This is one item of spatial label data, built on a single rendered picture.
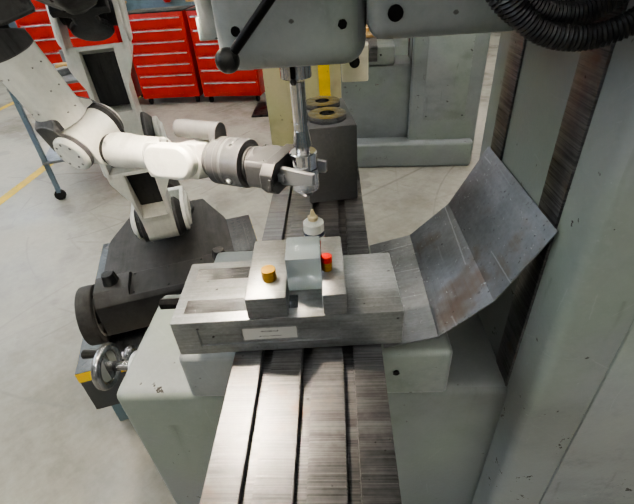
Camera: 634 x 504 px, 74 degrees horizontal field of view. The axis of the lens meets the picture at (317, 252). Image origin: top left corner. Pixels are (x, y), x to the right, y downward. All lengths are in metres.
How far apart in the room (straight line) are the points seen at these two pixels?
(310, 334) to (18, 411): 1.68
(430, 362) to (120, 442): 1.33
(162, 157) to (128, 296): 0.71
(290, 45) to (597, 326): 0.58
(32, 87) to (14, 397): 1.54
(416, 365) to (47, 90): 0.85
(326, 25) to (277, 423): 0.51
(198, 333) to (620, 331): 0.62
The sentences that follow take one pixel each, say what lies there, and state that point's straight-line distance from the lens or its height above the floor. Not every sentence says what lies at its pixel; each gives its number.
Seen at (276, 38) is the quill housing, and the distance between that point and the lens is 0.58.
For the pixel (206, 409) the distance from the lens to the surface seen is 0.96.
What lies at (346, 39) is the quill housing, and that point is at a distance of 0.58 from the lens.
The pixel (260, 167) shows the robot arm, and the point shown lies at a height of 1.14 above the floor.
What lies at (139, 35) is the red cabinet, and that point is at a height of 0.78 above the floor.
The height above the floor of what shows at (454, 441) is 0.55.
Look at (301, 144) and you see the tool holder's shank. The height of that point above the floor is 1.18.
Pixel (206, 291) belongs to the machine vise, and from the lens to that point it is 0.71.
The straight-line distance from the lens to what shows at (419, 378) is 0.84.
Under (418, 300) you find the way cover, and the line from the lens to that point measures 0.84.
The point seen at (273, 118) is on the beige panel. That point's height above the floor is 0.67.
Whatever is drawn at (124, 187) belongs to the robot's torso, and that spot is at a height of 0.89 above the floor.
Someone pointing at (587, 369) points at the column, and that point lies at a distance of 0.81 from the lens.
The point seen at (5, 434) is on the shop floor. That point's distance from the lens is 2.13.
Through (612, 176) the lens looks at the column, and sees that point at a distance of 0.60.
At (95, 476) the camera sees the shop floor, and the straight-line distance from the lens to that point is 1.83.
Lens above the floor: 1.43
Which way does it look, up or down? 36 degrees down
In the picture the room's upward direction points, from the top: 5 degrees counter-clockwise
